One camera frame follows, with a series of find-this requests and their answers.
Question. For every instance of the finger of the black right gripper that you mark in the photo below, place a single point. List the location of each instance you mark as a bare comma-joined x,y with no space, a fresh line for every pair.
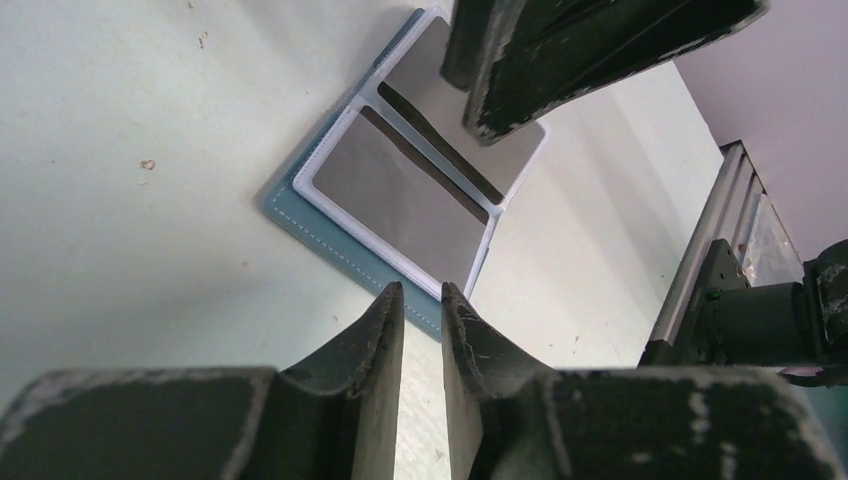
562,50
479,33

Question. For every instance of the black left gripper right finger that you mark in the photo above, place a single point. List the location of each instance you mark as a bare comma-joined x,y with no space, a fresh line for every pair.
510,416

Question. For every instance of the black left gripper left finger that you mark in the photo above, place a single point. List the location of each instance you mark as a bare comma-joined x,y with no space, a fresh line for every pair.
332,415

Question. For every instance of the blue card holder wallet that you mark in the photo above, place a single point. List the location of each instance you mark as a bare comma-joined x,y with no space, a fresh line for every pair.
404,85

